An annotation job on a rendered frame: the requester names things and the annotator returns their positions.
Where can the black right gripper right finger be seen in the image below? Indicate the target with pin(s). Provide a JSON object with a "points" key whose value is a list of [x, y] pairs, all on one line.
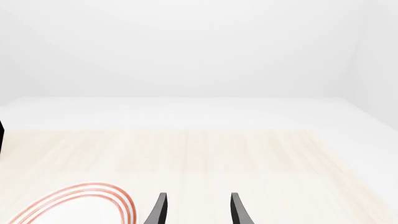
{"points": [[237, 211]]}

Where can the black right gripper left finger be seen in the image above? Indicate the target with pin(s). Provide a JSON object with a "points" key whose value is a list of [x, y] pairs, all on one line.
{"points": [[159, 211]]}

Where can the black microwave oven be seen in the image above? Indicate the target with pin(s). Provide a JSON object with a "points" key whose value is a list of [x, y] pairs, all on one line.
{"points": [[1, 136]]}

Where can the white plate with red rings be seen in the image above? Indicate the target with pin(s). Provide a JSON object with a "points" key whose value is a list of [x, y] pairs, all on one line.
{"points": [[77, 207]]}

